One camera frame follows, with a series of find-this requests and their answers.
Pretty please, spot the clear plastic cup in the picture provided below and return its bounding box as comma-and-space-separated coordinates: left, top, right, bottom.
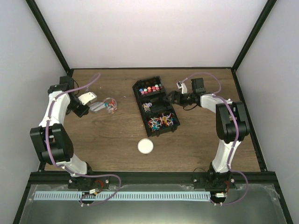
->
103, 98, 117, 114

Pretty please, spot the light blue slotted cable duct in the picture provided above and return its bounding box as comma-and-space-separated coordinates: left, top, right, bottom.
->
34, 191, 211, 202

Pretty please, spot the white round lid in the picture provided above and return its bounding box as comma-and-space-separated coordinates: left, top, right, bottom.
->
137, 139, 154, 154

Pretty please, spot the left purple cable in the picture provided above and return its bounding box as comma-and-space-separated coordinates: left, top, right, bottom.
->
45, 72, 122, 207

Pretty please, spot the purple cable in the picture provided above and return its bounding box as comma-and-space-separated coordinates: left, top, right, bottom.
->
45, 72, 122, 207
177, 71, 249, 207

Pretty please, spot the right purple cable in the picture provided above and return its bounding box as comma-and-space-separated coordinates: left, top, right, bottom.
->
177, 71, 249, 207

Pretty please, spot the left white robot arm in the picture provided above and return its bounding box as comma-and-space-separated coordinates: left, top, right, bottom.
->
30, 76, 96, 190

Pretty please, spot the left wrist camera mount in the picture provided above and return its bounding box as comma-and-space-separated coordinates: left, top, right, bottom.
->
78, 92, 97, 105

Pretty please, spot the black three-compartment candy bin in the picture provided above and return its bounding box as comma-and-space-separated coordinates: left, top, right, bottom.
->
132, 76, 180, 137

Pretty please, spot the black front mounting rail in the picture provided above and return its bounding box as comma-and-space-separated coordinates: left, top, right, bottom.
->
28, 171, 278, 185

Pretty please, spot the metal scoop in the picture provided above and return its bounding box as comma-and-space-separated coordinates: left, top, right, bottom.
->
89, 101, 106, 112

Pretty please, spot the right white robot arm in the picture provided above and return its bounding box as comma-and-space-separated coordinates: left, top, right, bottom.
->
164, 78, 250, 188

